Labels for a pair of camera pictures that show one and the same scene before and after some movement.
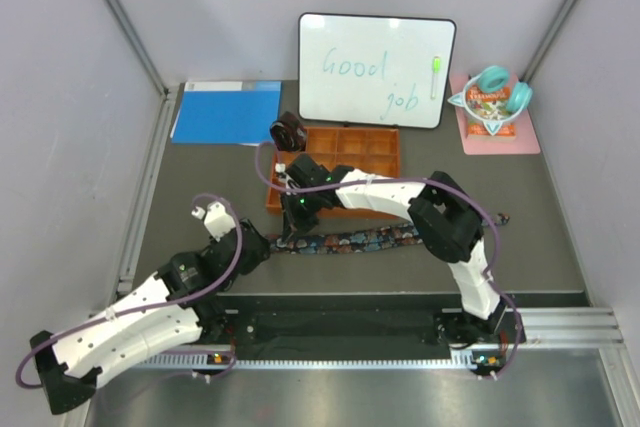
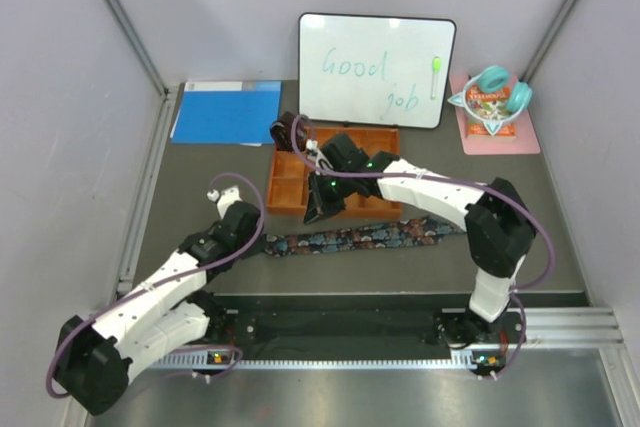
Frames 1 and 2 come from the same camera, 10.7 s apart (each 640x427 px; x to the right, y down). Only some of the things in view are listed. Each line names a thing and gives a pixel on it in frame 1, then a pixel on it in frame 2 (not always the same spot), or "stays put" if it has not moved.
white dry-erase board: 373,70 stays put
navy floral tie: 357,239 stays put
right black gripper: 292,223 → 317,203
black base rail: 358,321 stays put
